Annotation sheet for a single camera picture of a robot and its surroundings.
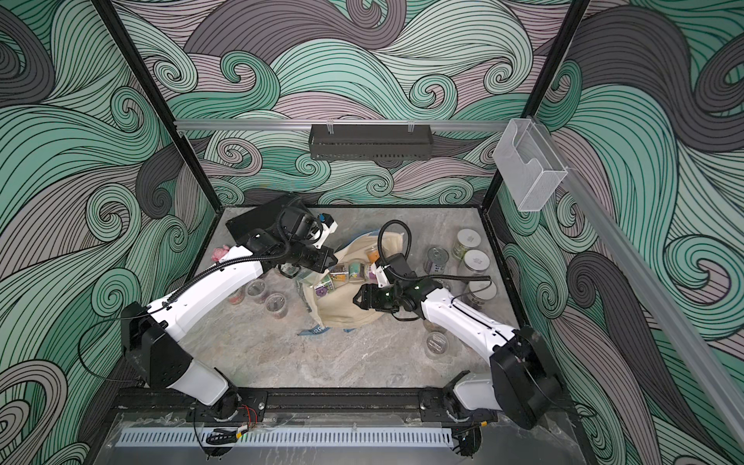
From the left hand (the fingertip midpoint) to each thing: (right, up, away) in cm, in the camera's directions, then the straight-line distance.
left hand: (336, 257), depth 77 cm
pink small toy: (-45, -1, +24) cm, 50 cm away
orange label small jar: (+10, -1, +20) cm, 23 cm away
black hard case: (-33, +12, +36) cm, 51 cm away
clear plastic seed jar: (-19, -15, +9) cm, 27 cm away
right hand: (+6, -14, +3) cm, 15 cm away
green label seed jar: (+43, +4, +21) cm, 48 cm away
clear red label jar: (+28, -24, +1) cm, 37 cm away
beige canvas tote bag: (0, -17, +9) cm, 20 cm away
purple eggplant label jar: (-5, -11, +12) cm, 17 cm away
